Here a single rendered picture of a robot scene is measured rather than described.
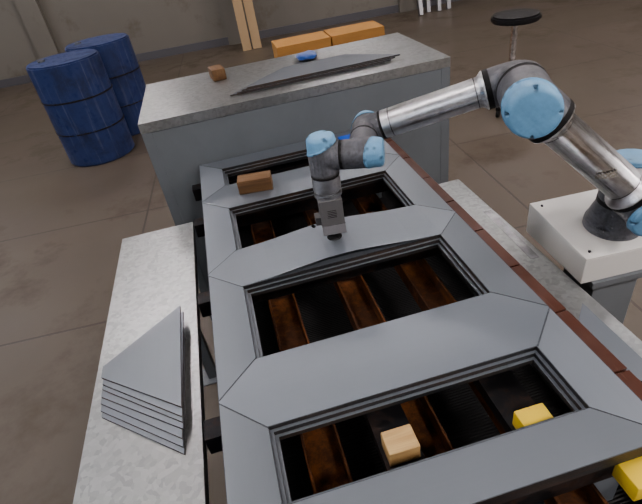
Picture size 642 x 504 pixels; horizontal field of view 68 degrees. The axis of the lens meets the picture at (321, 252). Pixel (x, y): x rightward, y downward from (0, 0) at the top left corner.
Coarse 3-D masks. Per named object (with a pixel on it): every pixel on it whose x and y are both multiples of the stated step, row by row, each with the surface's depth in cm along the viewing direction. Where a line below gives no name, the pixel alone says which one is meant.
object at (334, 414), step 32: (288, 160) 193; (352, 256) 131; (384, 256) 132; (448, 256) 128; (256, 288) 127; (480, 288) 115; (256, 352) 108; (416, 384) 94; (448, 384) 95; (320, 416) 92; (352, 416) 93; (640, 448) 78; (544, 480) 76
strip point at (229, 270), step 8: (232, 256) 138; (224, 264) 136; (232, 264) 135; (216, 272) 133; (224, 272) 133; (232, 272) 132; (240, 272) 132; (224, 280) 130; (232, 280) 129; (240, 280) 129
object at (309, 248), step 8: (296, 232) 141; (304, 232) 140; (312, 232) 139; (296, 240) 138; (304, 240) 137; (312, 240) 136; (320, 240) 135; (296, 248) 135; (304, 248) 134; (312, 248) 133; (320, 248) 132; (304, 256) 131; (312, 256) 130; (320, 256) 129; (328, 256) 128; (304, 264) 128
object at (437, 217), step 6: (420, 210) 144; (426, 210) 144; (432, 210) 143; (438, 210) 143; (426, 216) 141; (432, 216) 141; (438, 216) 140; (444, 216) 140; (432, 222) 138; (438, 222) 138; (444, 222) 137; (438, 228) 135; (444, 228) 135
